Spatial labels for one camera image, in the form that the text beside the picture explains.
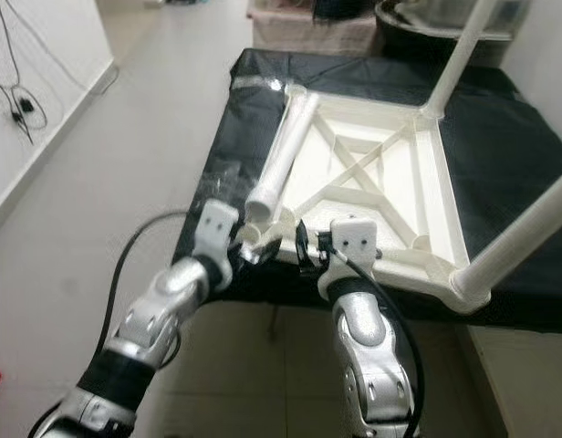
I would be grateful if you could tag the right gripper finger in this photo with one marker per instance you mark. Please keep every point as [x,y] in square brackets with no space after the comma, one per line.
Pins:
[303,245]

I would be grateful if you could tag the white plastic table leg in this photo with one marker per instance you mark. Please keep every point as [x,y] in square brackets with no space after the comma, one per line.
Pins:
[518,237]
[283,151]
[462,55]

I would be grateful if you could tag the white upturned children table top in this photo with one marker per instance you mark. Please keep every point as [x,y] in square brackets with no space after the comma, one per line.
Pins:
[436,201]

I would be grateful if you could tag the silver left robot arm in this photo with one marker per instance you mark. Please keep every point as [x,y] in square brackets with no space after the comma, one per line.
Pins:
[162,310]

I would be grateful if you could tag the narrow clear tape strip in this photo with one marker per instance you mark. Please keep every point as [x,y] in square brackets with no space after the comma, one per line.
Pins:
[258,82]

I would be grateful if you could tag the beige cloth covered bench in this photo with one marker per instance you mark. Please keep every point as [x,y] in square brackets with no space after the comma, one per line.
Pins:
[308,36]

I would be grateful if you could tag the black tablecloth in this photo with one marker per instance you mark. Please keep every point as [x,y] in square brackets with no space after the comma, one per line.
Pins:
[518,128]

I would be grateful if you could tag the black bag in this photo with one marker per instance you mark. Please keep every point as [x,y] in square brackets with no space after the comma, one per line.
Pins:
[345,9]

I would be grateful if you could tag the black wok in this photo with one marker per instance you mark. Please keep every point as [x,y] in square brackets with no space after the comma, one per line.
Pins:
[418,29]

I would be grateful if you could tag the mop head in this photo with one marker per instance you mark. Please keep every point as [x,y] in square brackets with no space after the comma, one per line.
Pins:
[181,3]

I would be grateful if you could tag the black plug adapter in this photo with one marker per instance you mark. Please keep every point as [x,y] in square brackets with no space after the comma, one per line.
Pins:
[26,105]

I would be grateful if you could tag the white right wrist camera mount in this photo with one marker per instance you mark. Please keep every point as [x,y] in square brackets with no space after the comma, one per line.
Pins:
[354,239]

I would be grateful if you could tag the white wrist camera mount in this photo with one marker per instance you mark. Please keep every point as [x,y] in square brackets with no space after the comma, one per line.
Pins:
[354,239]
[217,224]

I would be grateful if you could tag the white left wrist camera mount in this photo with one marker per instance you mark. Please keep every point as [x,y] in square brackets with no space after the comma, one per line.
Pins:
[217,224]

